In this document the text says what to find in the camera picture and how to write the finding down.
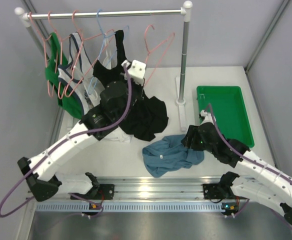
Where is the blue tank top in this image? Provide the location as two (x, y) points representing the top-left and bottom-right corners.
(141, 134), (205, 178)

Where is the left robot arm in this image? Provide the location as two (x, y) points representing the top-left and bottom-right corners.
(17, 77), (144, 202)

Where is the aluminium rail base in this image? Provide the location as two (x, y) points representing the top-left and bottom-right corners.
(26, 174), (224, 202)

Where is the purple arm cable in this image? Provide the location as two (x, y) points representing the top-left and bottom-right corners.
(205, 103), (292, 238)
(0, 67), (133, 218)

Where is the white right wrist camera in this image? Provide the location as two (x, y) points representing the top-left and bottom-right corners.
(199, 110), (216, 125)

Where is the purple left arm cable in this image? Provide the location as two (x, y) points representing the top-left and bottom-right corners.
(0, 67), (133, 218)

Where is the green plastic tray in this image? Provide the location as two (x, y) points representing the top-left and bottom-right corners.
(196, 86), (255, 148)

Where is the white printed tank top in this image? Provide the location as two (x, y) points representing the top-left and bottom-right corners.
(57, 30), (133, 143)

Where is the pink hanger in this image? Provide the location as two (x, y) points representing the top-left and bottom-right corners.
(29, 11), (55, 98)
(143, 24), (176, 86)
(48, 11), (68, 100)
(71, 10), (114, 100)

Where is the black tank top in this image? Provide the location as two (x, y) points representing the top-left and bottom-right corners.
(93, 30), (169, 142)

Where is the white garment rack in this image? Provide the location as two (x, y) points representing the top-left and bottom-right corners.
(14, 0), (193, 132)

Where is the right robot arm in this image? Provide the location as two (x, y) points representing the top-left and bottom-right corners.
(181, 122), (292, 225)

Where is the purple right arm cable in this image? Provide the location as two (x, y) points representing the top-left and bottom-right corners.
(205, 103), (292, 238)

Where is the perforated cable duct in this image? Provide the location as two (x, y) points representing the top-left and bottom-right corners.
(35, 201), (239, 213)

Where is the blue wire hanger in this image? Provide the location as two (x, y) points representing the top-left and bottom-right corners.
(87, 9), (117, 97)

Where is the green tank top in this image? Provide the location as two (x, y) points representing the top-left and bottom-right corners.
(44, 32), (98, 137)

